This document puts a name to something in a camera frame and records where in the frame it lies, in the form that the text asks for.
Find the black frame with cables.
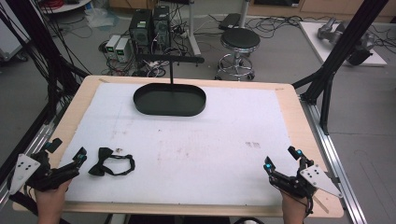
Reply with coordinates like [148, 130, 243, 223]
[0, 0, 92, 125]

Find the white round table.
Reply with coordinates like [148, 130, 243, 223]
[39, 0, 92, 15]

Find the clear plastic bag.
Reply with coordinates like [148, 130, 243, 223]
[84, 7, 120, 30]

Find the white table mat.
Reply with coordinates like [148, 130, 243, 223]
[58, 81, 301, 208]

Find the white floor board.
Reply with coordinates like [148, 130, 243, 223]
[298, 21, 388, 67]

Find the black stand with oval tray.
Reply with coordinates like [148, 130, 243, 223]
[133, 54, 207, 118]

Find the person's right hand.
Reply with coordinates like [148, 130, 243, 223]
[280, 189, 310, 219]

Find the black computer tower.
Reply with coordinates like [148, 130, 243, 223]
[151, 5, 172, 49]
[128, 8, 154, 54]

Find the grey metal desk leg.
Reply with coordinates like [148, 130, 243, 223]
[238, 0, 251, 30]
[186, 0, 203, 57]

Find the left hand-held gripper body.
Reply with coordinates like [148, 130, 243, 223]
[8, 149, 81, 195]

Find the black round stool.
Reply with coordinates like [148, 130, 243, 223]
[214, 27, 262, 81]

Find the aluminium table rail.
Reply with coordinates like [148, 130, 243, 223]
[299, 92, 369, 224]
[0, 102, 73, 207]

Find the black metal frame post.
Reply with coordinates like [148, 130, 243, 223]
[291, 0, 390, 135]

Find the black flat box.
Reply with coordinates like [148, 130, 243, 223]
[218, 12, 241, 32]

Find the person's left hand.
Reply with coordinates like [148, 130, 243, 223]
[34, 179, 73, 214]

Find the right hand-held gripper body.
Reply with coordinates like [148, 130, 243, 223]
[267, 157, 344, 200]

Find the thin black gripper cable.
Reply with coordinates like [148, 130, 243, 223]
[305, 191, 315, 218]

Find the black bow tie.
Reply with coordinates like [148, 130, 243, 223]
[88, 147, 136, 177]

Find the white power supply unit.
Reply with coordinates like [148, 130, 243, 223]
[114, 37, 132, 63]
[105, 34, 121, 61]

